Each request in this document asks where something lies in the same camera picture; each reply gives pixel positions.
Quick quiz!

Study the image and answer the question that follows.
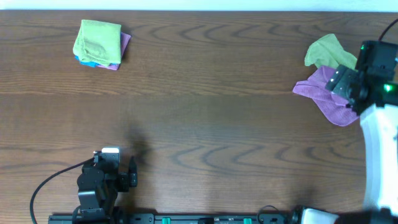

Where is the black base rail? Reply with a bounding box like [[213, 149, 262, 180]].
[[48, 212, 293, 224]]

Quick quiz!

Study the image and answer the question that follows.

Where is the folded green cloth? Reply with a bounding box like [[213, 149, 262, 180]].
[[73, 19, 121, 66]]

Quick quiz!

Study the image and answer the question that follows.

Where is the folded blue cloth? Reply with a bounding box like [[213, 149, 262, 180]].
[[75, 55, 98, 67]]

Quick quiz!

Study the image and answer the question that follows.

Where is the purple microfiber cloth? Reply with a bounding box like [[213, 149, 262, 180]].
[[292, 65, 359, 126]]

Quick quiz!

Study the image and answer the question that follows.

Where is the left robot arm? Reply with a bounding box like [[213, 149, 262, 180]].
[[72, 154, 137, 223]]

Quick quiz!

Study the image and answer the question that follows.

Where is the folded purple cloth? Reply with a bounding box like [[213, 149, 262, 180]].
[[97, 32, 132, 71]]

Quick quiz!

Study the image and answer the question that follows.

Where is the left black cable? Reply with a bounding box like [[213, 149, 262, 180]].
[[29, 157, 96, 224]]

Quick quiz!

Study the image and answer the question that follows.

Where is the crumpled green cloth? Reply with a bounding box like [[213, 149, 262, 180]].
[[304, 34, 357, 69]]

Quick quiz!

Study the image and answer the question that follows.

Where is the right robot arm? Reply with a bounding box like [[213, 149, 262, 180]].
[[289, 65, 397, 223]]

